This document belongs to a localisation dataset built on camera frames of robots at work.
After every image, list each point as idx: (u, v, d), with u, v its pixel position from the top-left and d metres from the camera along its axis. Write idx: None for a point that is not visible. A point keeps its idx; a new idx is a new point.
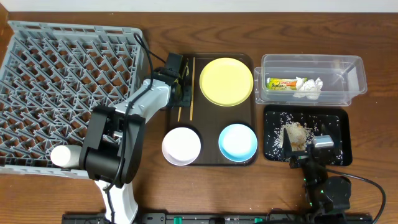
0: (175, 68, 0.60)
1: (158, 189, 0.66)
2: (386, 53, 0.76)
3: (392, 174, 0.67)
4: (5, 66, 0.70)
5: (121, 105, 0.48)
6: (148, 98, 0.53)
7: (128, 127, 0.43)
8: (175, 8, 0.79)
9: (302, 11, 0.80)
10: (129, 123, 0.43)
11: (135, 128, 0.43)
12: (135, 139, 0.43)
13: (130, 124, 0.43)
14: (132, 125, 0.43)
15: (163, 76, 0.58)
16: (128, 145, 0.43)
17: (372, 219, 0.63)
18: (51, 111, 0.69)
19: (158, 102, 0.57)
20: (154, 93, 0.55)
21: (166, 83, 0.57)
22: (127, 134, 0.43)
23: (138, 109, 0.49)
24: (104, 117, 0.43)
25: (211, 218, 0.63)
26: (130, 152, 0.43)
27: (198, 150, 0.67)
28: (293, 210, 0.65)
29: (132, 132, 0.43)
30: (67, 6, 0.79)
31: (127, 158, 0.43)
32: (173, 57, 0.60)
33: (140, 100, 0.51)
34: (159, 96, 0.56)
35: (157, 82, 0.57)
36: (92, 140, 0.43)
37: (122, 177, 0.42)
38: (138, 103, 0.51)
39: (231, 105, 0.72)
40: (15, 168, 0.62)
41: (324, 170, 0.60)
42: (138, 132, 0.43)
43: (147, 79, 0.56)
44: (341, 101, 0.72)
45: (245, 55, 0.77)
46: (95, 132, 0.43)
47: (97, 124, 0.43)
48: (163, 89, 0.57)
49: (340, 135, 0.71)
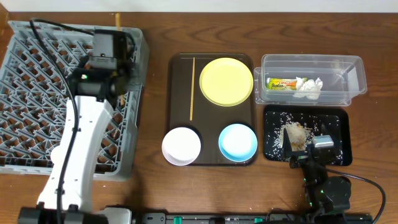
0: (109, 48, 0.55)
1: (158, 190, 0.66)
2: (386, 53, 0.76)
3: (392, 175, 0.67)
4: (5, 66, 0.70)
5: (51, 195, 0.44)
6: (80, 148, 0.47)
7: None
8: (175, 8, 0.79)
9: (302, 11, 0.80)
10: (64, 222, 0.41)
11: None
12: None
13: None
14: (69, 222, 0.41)
15: (90, 81, 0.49)
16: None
17: (372, 218, 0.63)
18: (51, 111, 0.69)
19: (97, 134, 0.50)
20: (84, 134, 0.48)
21: (97, 85, 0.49)
22: None
23: (73, 185, 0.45)
24: (37, 220, 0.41)
25: (211, 218, 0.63)
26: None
27: (198, 150, 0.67)
28: (293, 210, 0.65)
29: None
30: (67, 6, 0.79)
31: None
32: (101, 38, 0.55)
33: (70, 161, 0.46)
34: (94, 135, 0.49)
35: (83, 110, 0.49)
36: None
37: None
38: (69, 170, 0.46)
39: (231, 105, 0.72)
40: (15, 168, 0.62)
41: (324, 170, 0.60)
42: None
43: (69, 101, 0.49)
44: (341, 101, 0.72)
45: (245, 55, 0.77)
46: None
47: None
48: (93, 120, 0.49)
49: (340, 135, 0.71)
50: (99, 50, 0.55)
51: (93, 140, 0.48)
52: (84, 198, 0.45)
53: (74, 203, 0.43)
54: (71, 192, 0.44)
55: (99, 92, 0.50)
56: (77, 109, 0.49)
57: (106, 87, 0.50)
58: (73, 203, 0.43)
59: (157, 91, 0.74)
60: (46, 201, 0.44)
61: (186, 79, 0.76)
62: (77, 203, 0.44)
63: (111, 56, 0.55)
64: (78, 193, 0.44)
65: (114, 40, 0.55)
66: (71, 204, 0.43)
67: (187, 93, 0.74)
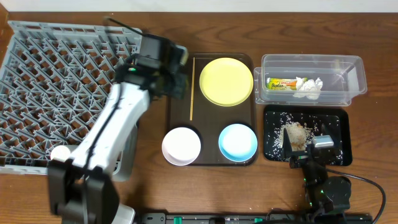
0: (152, 53, 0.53)
1: (158, 189, 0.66)
2: (385, 53, 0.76)
3: (392, 175, 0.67)
4: (5, 66, 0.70)
5: (81, 154, 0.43)
6: (117, 123, 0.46)
7: (87, 183, 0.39)
8: (175, 8, 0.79)
9: (302, 11, 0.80)
10: (89, 180, 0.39)
11: (95, 186, 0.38)
12: (99, 196, 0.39)
13: (91, 182, 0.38)
14: (92, 182, 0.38)
15: (135, 76, 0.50)
16: (94, 200, 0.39)
17: (372, 218, 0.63)
18: (51, 111, 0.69)
19: (132, 117, 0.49)
20: (122, 112, 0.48)
21: (140, 79, 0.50)
22: (87, 192, 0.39)
23: (102, 151, 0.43)
24: (63, 173, 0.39)
25: (211, 218, 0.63)
26: (97, 204, 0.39)
27: (198, 150, 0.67)
28: (293, 210, 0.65)
29: (92, 190, 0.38)
30: (68, 6, 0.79)
31: (94, 211, 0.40)
32: (150, 40, 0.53)
33: (105, 130, 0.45)
34: (132, 116, 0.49)
35: (126, 92, 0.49)
36: (57, 200, 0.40)
37: None
38: (103, 139, 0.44)
39: (231, 105, 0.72)
40: (15, 168, 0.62)
41: (324, 170, 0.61)
42: (98, 190, 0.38)
43: (115, 84, 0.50)
44: (341, 101, 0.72)
45: (245, 55, 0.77)
46: (57, 189, 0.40)
47: (56, 181, 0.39)
48: (133, 102, 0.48)
49: (340, 135, 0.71)
50: (145, 51, 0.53)
51: (128, 121, 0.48)
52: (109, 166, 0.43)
53: (100, 165, 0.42)
54: (100, 155, 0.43)
55: (141, 85, 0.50)
56: (122, 89, 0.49)
57: (148, 81, 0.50)
58: (99, 165, 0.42)
59: None
60: (76, 159, 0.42)
61: None
62: (102, 166, 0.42)
63: (155, 58, 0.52)
64: (106, 158, 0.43)
65: (159, 44, 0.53)
66: (97, 165, 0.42)
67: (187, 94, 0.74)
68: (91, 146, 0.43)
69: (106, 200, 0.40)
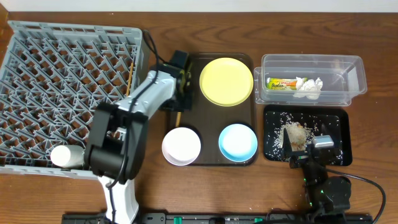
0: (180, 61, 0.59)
1: (158, 189, 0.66)
2: (385, 53, 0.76)
3: (392, 174, 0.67)
4: (5, 66, 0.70)
5: (125, 102, 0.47)
6: (154, 91, 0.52)
7: (132, 124, 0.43)
8: (175, 8, 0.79)
9: (302, 10, 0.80)
10: (134, 121, 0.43)
11: (138, 126, 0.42)
12: (140, 136, 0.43)
13: (135, 123, 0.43)
14: (136, 123, 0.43)
15: (168, 68, 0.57)
16: (133, 141, 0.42)
17: (372, 218, 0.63)
18: (51, 111, 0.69)
19: (161, 98, 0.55)
20: (158, 86, 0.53)
21: (171, 73, 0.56)
22: (130, 132, 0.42)
23: (143, 105, 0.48)
24: (109, 115, 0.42)
25: (211, 218, 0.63)
26: (135, 146, 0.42)
27: (198, 150, 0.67)
28: (293, 210, 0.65)
29: (135, 130, 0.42)
30: (68, 6, 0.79)
31: (130, 155, 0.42)
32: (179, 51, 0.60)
33: (145, 93, 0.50)
34: (163, 93, 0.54)
35: (161, 74, 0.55)
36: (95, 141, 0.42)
37: (126, 173, 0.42)
38: (143, 98, 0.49)
39: (231, 105, 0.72)
40: (15, 168, 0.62)
41: (324, 170, 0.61)
42: (142, 130, 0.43)
43: (152, 71, 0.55)
44: (341, 101, 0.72)
45: (245, 55, 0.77)
46: (100, 130, 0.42)
47: (101, 121, 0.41)
48: (166, 83, 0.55)
49: (340, 135, 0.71)
50: (173, 60, 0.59)
51: (160, 96, 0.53)
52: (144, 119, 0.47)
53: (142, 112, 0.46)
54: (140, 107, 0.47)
55: (174, 74, 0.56)
56: (157, 72, 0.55)
57: (178, 74, 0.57)
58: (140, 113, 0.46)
59: None
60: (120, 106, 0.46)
61: None
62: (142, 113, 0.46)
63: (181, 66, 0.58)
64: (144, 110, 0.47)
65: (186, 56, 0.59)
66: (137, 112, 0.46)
67: None
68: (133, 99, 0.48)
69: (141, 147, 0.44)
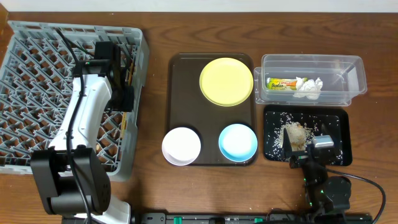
0: (106, 51, 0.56)
1: (158, 189, 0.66)
2: (386, 53, 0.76)
3: (392, 174, 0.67)
4: (5, 66, 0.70)
5: (60, 140, 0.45)
6: (86, 108, 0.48)
7: (75, 163, 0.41)
8: (175, 8, 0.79)
9: (302, 11, 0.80)
10: (76, 158, 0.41)
11: (83, 162, 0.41)
12: (89, 169, 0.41)
13: (76, 158, 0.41)
14: (78, 156, 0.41)
15: (94, 62, 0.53)
16: (84, 174, 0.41)
17: (372, 218, 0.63)
18: (51, 111, 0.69)
19: (101, 104, 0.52)
20: (89, 97, 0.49)
21: (99, 68, 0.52)
22: (78, 171, 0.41)
23: (80, 133, 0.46)
24: (48, 161, 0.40)
25: (211, 218, 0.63)
26: (89, 178, 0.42)
27: (198, 150, 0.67)
28: (293, 210, 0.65)
29: (82, 168, 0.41)
30: (67, 6, 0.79)
31: (88, 188, 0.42)
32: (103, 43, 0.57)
33: (78, 115, 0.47)
34: (99, 99, 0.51)
35: (88, 82, 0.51)
36: (49, 193, 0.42)
37: (91, 203, 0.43)
38: (78, 122, 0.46)
39: (231, 105, 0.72)
40: (15, 168, 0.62)
41: (324, 170, 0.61)
42: (88, 165, 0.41)
43: (76, 79, 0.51)
44: (341, 101, 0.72)
45: (245, 55, 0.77)
46: (46, 178, 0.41)
47: (43, 170, 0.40)
48: (97, 88, 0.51)
49: (340, 135, 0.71)
50: (101, 51, 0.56)
51: (96, 104, 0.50)
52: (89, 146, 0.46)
53: (81, 144, 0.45)
54: (78, 137, 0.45)
55: (101, 73, 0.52)
56: (83, 79, 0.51)
57: (106, 70, 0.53)
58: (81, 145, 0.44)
59: (157, 91, 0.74)
60: (57, 145, 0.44)
61: (186, 79, 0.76)
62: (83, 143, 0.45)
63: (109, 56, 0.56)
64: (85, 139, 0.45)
65: (110, 45, 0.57)
66: (78, 145, 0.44)
67: (187, 93, 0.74)
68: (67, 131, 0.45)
69: (96, 176, 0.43)
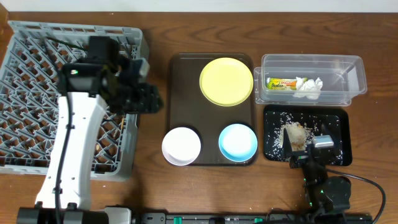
0: (100, 52, 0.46)
1: (158, 190, 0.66)
2: (386, 53, 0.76)
3: (392, 174, 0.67)
4: (5, 66, 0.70)
5: (49, 195, 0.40)
6: (75, 148, 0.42)
7: None
8: (175, 8, 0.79)
9: (302, 11, 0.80)
10: (65, 223, 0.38)
11: None
12: None
13: (67, 221, 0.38)
14: (68, 221, 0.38)
15: (81, 71, 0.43)
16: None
17: (372, 218, 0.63)
18: (51, 111, 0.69)
19: (91, 134, 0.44)
20: (78, 130, 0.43)
21: (87, 80, 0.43)
22: None
23: (71, 183, 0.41)
24: (35, 221, 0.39)
25: (211, 218, 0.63)
26: None
27: (198, 150, 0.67)
28: (293, 210, 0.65)
29: None
30: (67, 5, 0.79)
31: None
32: (97, 40, 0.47)
33: (66, 159, 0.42)
34: (90, 130, 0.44)
35: (75, 106, 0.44)
36: None
37: None
38: (67, 170, 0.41)
39: (231, 105, 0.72)
40: (15, 168, 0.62)
41: (324, 170, 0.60)
42: None
43: (62, 98, 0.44)
44: (341, 101, 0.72)
45: (245, 55, 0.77)
46: None
47: None
48: (87, 116, 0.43)
49: (340, 135, 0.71)
50: (91, 50, 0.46)
51: (88, 137, 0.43)
52: (83, 195, 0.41)
53: (73, 201, 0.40)
54: (69, 190, 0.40)
55: (93, 86, 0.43)
56: (70, 104, 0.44)
57: (96, 81, 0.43)
58: (73, 201, 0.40)
59: None
60: (45, 201, 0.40)
61: (186, 79, 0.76)
62: (76, 196, 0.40)
63: (102, 58, 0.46)
64: (78, 191, 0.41)
65: (107, 43, 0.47)
66: (69, 202, 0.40)
67: (188, 93, 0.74)
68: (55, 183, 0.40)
69: None
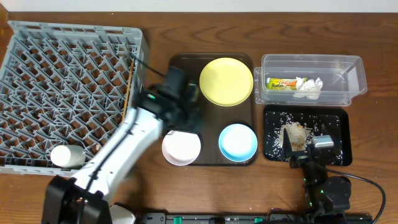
0: (173, 86, 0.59)
1: (158, 190, 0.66)
2: (386, 53, 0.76)
3: (392, 175, 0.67)
4: (5, 66, 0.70)
5: (86, 176, 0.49)
6: (124, 153, 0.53)
7: (84, 208, 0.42)
8: (175, 8, 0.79)
9: (302, 11, 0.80)
10: (87, 205, 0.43)
11: (92, 211, 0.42)
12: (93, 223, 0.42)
13: (89, 208, 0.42)
14: (90, 208, 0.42)
15: (157, 99, 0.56)
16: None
17: (372, 218, 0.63)
18: (51, 111, 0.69)
19: (137, 147, 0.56)
20: (133, 139, 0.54)
21: (157, 107, 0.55)
22: (82, 216, 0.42)
23: (106, 177, 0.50)
24: (63, 193, 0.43)
25: (211, 218, 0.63)
26: None
27: (198, 150, 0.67)
28: (293, 210, 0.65)
29: (87, 216, 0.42)
30: (67, 5, 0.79)
31: None
32: (173, 73, 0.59)
33: (112, 156, 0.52)
34: (140, 143, 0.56)
35: (139, 120, 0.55)
36: (50, 218, 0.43)
37: None
38: (109, 163, 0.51)
39: (231, 105, 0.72)
40: (15, 168, 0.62)
41: (324, 170, 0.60)
42: (93, 218, 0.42)
43: (132, 110, 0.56)
44: (341, 101, 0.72)
45: (245, 55, 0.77)
46: (55, 207, 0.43)
47: (55, 200, 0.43)
48: (145, 131, 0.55)
49: (340, 135, 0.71)
50: (168, 82, 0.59)
51: (134, 150, 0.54)
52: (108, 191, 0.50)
53: (100, 190, 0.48)
54: (102, 182, 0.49)
55: (157, 114, 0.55)
56: (137, 117, 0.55)
57: (162, 111, 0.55)
58: (100, 190, 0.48)
59: None
60: (79, 180, 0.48)
61: None
62: (104, 186, 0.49)
63: (175, 91, 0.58)
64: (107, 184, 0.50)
65: (181, 78, 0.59)
66: (97, 190, 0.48)
67: None
68: (95, 169, 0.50)
69: None
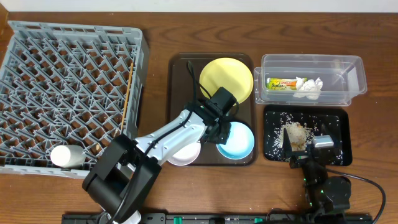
0: (222, 103, 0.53)
1: (158, 189, 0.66)
2: (385, 53, 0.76)
3: (392, 174, 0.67)
4: (5, 66, 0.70)
5: (145, 140, 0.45)
6: (178, 137, 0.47)
7: (141, 167, 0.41)
8: (175, 9, 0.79)
9: (302, 10, 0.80)
10: (144, 165, 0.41)
11: (148, 172, 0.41)
12: (147, 185, 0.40)
13: (145, 168, 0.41)
14: (146, 168, 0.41)
15: (202, 111, 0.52)
16: (137, 184, 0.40)
17: (372, 219, 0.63)
18: (51, 111, 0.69)
19: (186, 141, 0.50)
20: (186, 131, 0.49)
21: (205, 116, 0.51)
22: (137, 174, 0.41)
23: (161, 150, 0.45)
24: (124, 150, 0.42)
25: (211, 218, 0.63)
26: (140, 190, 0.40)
27: (197, 150, 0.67)
28: (293, 210, 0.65)
29: (142, 176, 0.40)
30: (67, 5, 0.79)
31: (132, 196, 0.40)
32: (223, 93, 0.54)
33: (168, 136, 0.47)
34: (189, 138, 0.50)
35: (193, 117, 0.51)
36: (101, 172, 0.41)
37: (119, 214, 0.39)
38: (165, 140, 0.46)
39: None
40: (15, 168, 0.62)
41: (324, 170, 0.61)
42: (148, 178, 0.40)
43: (186, 109, 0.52)
44: (341, 101, 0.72)
45: (245, 55, 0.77)
46: (110, 161, 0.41)
47: (114, 154, 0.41)
48: (196, 129, 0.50)
49: (340, 135, 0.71)
50: (216, 98, 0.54)
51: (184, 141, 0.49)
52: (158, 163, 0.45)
53: (155, 158, 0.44)
54: (158, 152, 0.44)
55: (205, 121, 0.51)
56: (190, 114, 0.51)
57: (210, 121, 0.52)
58: (155, 158, 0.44)
59: (157, 91, 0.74)
60: (138, 142, 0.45)
61: (186, 79, 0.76)
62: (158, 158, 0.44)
63: (221, 111, 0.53)
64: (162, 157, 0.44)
65: (229, 100, 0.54)
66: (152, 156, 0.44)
67: (188, 93, 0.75)
68: (155, 139, 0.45)
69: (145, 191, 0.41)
